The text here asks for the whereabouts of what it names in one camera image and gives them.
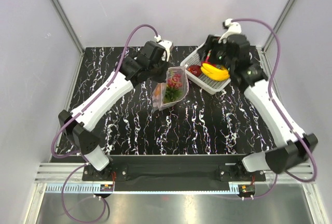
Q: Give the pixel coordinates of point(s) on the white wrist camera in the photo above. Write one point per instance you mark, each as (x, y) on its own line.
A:
(167, 45)
(231, 28)

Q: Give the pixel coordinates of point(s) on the left connector board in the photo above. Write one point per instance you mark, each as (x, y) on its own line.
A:
(107, 187)

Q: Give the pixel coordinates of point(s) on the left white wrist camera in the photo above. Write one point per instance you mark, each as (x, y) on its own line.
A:
(167, 45)

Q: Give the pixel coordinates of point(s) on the orange toy pineapple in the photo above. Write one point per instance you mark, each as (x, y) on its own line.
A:
(166, 94)

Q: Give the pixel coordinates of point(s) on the yellow banana bunch toy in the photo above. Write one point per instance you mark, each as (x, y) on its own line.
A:
(215, 73)

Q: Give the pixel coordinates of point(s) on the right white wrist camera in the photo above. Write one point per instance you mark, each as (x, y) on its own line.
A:
(231, 28)

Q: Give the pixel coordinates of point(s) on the right connector board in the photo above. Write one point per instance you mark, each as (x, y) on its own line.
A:
(247, 188)

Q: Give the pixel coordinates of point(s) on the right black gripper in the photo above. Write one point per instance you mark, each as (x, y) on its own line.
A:
(211, 44)

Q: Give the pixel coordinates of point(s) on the white plastic mesh basket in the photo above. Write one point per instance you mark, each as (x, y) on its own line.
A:
(203, 81)

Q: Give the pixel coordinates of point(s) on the black marble pattern mat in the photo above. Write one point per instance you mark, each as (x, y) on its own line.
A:
(201, 124)

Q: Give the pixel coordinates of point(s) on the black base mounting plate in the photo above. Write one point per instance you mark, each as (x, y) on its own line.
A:
(218, 167)

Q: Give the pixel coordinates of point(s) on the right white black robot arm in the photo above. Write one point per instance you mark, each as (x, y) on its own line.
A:
(292, 145)

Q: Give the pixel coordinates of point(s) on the white slotted cable duct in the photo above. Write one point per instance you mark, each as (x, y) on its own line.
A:
(121, 188)

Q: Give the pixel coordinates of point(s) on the left aluminium frame post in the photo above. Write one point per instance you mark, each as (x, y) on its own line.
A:
(69, 28)

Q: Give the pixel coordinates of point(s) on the aluminium frame post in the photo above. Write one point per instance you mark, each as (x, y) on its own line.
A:
(283, 15)
(69, 28)

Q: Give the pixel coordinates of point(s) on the clear pink-dotted zip bag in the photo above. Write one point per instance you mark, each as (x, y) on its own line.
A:
(157, 105)

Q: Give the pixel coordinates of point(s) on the connector board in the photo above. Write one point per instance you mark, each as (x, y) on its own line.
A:
(107, 187)
(247, 188)

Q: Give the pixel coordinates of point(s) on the dark red plum toy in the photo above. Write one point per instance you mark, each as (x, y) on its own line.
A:
(195, 70)

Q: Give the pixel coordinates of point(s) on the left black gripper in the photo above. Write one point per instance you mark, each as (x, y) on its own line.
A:
(163, 78)

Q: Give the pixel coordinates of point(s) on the purple grape bunch toy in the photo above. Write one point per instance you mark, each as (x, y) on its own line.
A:
(174, 81)

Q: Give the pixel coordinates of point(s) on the right aluminium frame post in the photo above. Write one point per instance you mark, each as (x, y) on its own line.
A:
(283, 15)

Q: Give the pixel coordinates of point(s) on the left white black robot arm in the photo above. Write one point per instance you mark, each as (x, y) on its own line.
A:
(77, 125)

